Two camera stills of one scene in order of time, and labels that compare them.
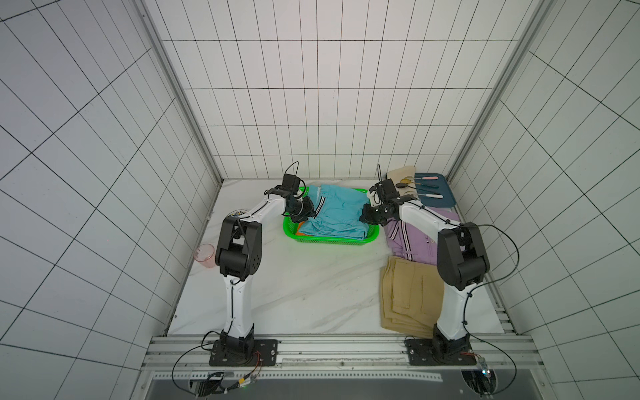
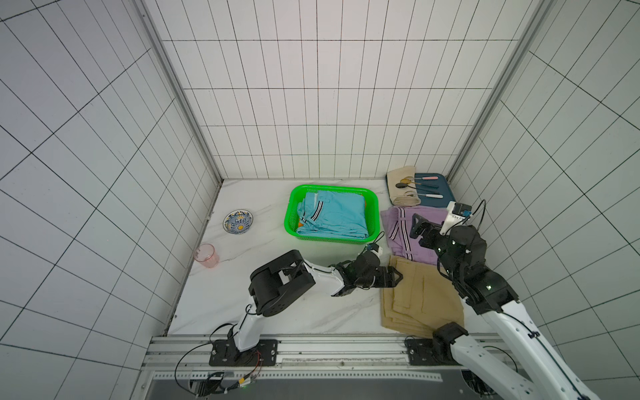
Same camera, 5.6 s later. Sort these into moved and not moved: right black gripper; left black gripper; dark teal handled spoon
Moved: right black gripper; left black gripper
Not moved: dark teal handled spoon
